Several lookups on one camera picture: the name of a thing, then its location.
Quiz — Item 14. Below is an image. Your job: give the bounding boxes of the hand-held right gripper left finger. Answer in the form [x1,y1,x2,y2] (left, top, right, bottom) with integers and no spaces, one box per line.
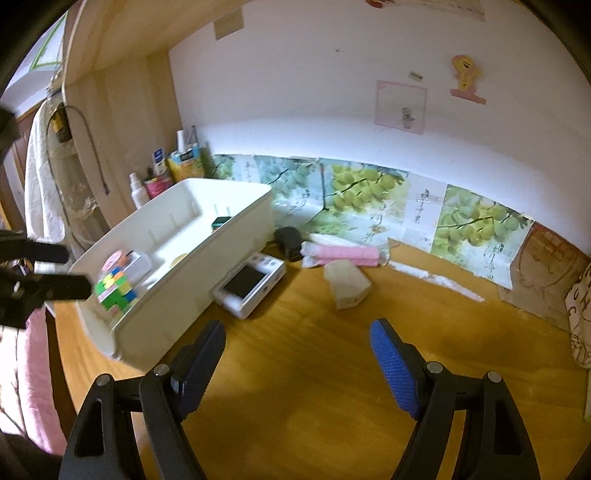
[58,320,227,480]

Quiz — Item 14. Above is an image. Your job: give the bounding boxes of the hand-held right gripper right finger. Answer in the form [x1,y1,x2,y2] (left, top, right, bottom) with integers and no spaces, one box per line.
[370,318,542,480]

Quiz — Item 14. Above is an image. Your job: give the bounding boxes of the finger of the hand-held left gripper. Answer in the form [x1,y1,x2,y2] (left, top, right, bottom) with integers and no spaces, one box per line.
[0,231,71,265]
[0,274,92,329]

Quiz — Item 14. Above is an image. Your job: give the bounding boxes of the pink makeup sponge clear case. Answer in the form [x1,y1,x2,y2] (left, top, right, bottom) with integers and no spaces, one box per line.
[102,250,128,273]

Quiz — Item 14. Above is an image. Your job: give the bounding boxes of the white plastic storage bin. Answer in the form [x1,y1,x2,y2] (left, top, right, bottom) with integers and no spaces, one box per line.
[71,178,274,361]

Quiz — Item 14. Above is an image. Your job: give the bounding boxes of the colourful puzzle cube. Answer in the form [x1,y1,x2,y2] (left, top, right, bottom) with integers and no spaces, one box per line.
[94,270,140,311]

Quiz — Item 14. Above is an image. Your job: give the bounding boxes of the white lace cloth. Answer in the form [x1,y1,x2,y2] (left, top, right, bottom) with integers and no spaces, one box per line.
[24,98,110,247]

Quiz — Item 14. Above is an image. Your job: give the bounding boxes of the small clear plastic box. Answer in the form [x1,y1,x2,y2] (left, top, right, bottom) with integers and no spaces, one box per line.
[124,250,153,283]

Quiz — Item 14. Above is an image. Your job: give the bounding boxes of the grey flexible lamp neck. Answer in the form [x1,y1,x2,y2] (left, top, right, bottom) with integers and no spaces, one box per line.
[64,104,110,195]

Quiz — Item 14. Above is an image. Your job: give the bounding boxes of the green framed paper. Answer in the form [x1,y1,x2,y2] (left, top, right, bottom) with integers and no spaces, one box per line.
[30,18,66,73]

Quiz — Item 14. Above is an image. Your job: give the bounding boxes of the cream white box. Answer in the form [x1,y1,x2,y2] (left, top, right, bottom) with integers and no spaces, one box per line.
[323,260,372,310]

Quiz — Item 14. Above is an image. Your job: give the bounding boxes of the white device with dark screen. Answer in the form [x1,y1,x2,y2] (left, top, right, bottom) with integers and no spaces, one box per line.
[211,252,286,319]

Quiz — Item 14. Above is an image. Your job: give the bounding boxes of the pink blanket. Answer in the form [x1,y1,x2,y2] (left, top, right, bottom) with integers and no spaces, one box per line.
[0,318,71,455]

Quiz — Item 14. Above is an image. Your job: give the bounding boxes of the white spray bottle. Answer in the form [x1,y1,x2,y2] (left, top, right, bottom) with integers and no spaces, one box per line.
[130,172,149,210]

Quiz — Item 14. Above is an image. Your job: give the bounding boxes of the wooden cabinet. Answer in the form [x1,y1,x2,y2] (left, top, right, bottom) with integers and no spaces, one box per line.
[64,0,259,232]

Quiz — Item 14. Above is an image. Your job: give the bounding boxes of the pink roll in clear wrap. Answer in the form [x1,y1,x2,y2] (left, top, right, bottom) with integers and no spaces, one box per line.
[300,234,391,269]

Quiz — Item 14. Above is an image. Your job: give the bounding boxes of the pink can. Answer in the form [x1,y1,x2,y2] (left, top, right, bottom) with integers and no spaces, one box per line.
[144,177,174,199]

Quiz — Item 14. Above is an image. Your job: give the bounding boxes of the black power adapter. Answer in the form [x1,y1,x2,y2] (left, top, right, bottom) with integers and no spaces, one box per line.
[275,227,304,263]

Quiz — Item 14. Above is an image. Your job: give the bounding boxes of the yellow snack packet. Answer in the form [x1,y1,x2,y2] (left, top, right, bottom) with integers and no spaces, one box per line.
[168,147,205,184]

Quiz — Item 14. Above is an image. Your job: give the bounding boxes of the brown print poster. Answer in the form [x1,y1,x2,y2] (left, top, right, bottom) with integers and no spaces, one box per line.
[510,222,591,326]

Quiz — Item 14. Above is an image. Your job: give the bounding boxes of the letter printed cloth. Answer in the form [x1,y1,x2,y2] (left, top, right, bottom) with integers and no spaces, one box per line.
[565,262,591,370]

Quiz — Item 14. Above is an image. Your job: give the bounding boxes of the pink drawing paper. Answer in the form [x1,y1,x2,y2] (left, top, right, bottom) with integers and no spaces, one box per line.
[374,80,428,136]

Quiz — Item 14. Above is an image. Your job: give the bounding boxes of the grape print wall paper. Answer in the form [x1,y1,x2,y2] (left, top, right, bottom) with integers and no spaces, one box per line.
[203,154,536,291]

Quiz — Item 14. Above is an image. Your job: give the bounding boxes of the wall switch plate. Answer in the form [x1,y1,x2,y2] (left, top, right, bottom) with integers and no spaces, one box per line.
[213,9,245,40]

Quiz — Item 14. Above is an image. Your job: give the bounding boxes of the yellow figure wall sticker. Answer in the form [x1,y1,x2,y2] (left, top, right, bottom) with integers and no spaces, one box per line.
[450,54,488,105]

